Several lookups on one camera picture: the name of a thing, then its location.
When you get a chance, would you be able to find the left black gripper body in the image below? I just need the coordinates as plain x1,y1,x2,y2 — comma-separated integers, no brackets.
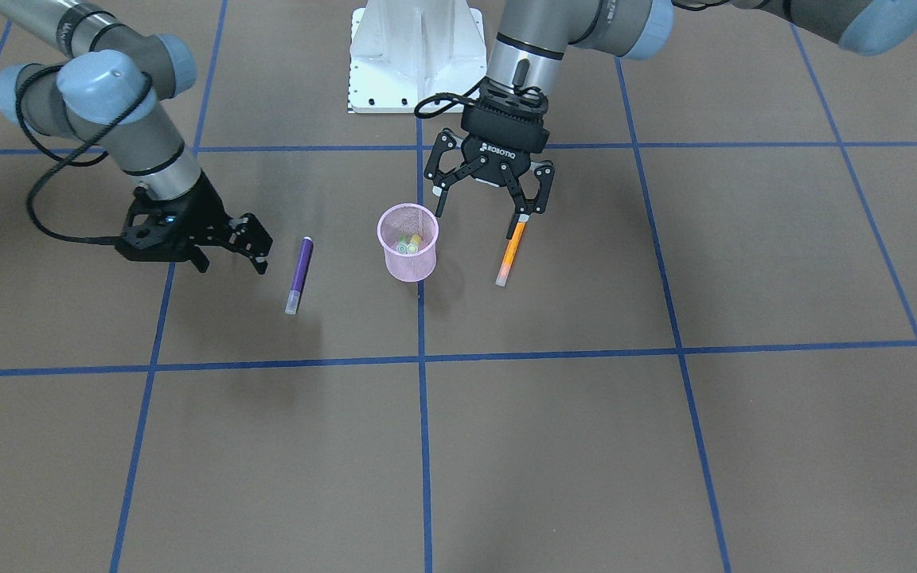
461,77,551,185

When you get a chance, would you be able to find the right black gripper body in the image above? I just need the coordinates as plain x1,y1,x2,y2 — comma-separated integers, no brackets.
114,173,230,263

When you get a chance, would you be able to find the purple marker pen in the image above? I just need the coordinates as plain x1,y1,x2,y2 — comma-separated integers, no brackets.
284,236,315,315

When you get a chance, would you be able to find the yellow highlighter pen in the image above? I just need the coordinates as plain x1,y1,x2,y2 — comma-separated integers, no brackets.
407,233,422,255

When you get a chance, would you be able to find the orange highlighter pen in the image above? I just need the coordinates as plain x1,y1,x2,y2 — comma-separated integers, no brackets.
495,215,530,287

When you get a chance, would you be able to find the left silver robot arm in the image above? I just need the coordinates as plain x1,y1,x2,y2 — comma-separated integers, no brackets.
414,1,917,238

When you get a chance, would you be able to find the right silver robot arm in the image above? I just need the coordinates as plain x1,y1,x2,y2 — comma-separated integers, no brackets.
0,1,272,275

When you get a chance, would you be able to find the pink mesh pen holder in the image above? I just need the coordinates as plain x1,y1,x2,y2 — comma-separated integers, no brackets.
377,203,439,283

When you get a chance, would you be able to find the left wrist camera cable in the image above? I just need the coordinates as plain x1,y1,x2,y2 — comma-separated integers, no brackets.
415,76,485,119

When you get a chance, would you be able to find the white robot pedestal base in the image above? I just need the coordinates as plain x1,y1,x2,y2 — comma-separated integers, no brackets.
347,1,487,114

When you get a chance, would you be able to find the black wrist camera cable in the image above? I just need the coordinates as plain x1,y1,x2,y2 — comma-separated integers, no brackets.
16,64,154,244

